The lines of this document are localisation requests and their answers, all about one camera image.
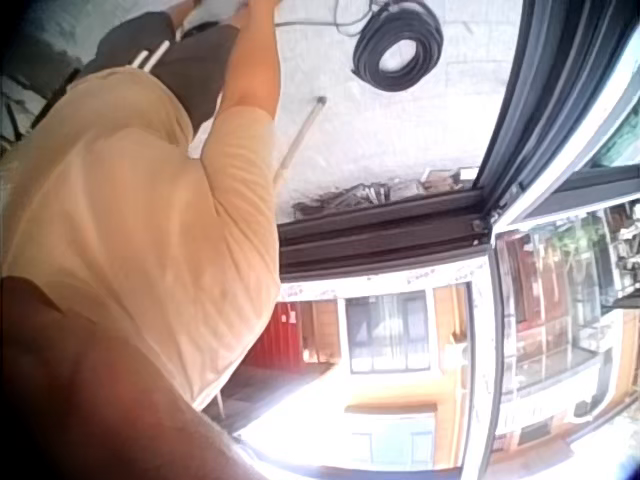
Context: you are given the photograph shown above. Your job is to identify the black coiled cable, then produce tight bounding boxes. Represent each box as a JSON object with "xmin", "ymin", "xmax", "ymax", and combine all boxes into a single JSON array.
[{"xmin": 351, "ymin": 0, "xmax": 445, "ymax": 93}]

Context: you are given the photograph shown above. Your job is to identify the white plastic pipe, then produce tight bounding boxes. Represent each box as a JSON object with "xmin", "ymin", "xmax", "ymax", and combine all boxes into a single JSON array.
[{"xmin": 273, "ymin": 95, "xmax": 328, "ymax": 190}]

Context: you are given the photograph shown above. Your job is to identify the pile of debris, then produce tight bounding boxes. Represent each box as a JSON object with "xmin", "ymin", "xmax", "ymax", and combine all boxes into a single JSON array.
[{"xmin": 293, "ymin": 167, "xmax": 480, "ymax": 214}]

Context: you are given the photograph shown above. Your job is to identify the person's legs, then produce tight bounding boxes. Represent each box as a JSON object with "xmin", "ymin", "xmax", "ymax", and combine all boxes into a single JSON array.
[{"xmin": 79, "ymin": 10, "xmax": 241, "ymax": 126}]

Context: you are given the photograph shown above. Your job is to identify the grey loose cable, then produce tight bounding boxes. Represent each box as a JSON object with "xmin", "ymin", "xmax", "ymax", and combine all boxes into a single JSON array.
[{"xmin": 273, "ymin": 0, "xmax": 396, "ymax": 37}]

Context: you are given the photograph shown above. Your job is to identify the dark sliding window frame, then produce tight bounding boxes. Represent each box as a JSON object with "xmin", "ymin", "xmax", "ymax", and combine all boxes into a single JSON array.
[{"xmin": 277, "ymin": 0, "xmax": 640, "ymax": 281}]

